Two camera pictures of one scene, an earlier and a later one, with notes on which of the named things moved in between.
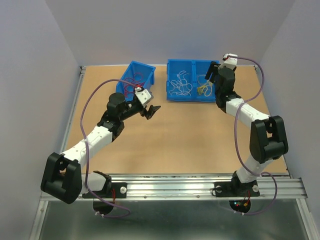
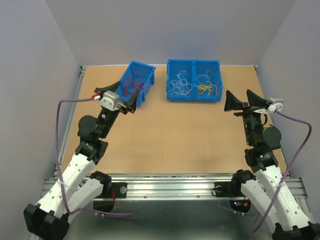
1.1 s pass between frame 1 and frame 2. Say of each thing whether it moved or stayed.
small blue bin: stayed
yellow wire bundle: moved
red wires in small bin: stayed
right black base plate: stayed
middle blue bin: stayed
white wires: stayed
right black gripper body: moved
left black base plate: stayed
